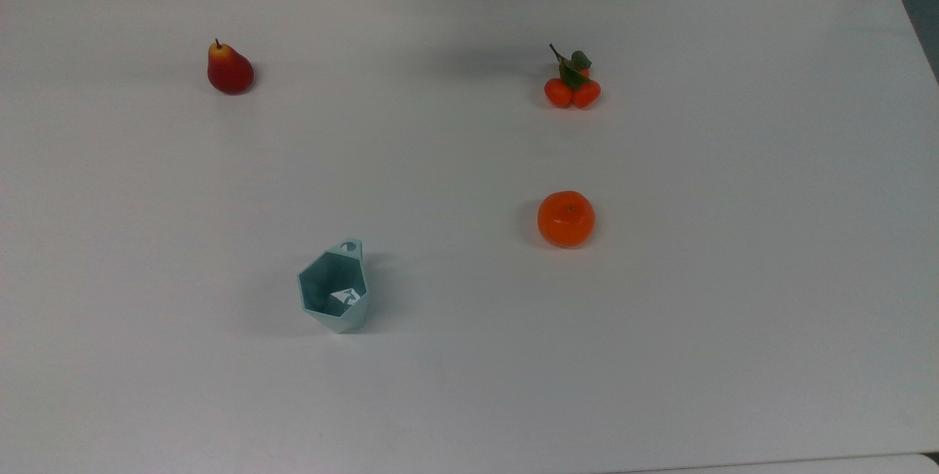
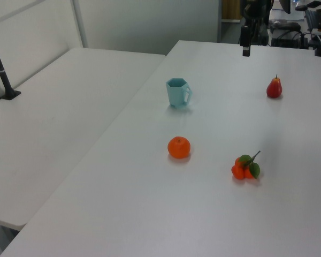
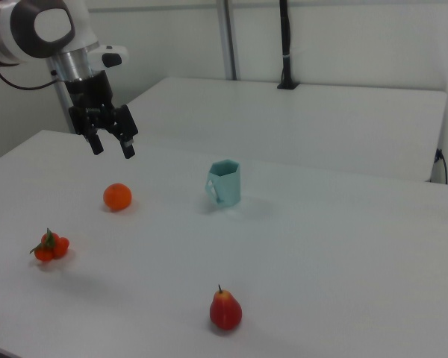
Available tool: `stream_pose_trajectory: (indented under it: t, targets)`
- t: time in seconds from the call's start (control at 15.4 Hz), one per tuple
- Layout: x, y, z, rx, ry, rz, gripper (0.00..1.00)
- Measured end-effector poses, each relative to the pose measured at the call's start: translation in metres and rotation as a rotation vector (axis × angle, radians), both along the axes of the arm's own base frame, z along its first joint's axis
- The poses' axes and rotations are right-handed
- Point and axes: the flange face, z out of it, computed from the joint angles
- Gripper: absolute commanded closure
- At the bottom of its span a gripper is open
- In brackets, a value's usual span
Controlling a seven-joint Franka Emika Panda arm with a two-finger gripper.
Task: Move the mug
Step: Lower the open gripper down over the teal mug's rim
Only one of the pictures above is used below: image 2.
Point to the wooden door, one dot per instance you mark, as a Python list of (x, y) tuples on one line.
[(230, 9)]

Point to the black keyboard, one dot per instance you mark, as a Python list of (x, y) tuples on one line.
[(314, 17)]

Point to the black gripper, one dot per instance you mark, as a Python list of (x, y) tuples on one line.
[(255, 10)]

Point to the black pole with base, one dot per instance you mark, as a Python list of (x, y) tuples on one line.
[(4, 80)]

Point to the light blue hexagonal mug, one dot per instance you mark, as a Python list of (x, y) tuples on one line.
[(176, 93)]

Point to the single orange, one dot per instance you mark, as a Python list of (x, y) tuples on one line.
[(179, 147)]

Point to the tangerine cluster with leaves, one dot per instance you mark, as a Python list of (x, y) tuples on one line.
[(240, 171)]

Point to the red pear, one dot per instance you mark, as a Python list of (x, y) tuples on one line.
[(274, 89)]

